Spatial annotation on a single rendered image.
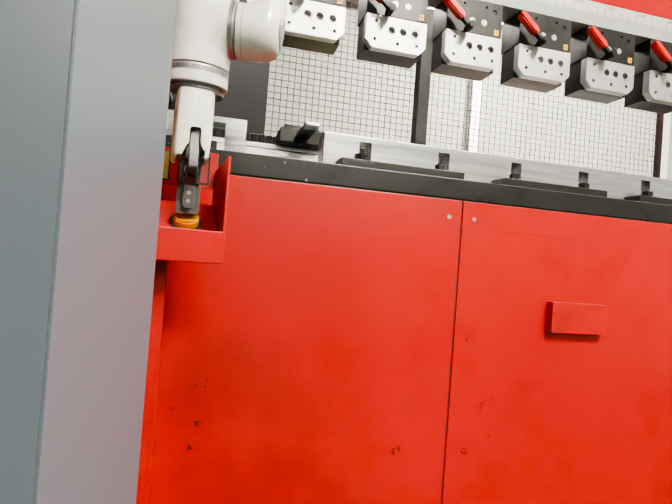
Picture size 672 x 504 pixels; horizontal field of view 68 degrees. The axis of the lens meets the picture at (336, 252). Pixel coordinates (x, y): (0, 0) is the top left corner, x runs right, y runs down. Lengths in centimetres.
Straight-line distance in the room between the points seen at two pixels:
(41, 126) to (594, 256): 120
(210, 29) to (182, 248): 30
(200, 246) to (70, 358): 42
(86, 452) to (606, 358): 120
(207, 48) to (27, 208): 51
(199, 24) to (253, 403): 68
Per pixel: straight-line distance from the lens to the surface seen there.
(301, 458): 109
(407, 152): 122
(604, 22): 160
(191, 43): 75
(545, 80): 144
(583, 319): 128
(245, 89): 172
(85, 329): 31
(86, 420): 33
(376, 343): 106
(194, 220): 76
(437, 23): 140
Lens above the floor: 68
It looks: 1 degrees up
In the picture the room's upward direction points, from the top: 4 degrees clockwise
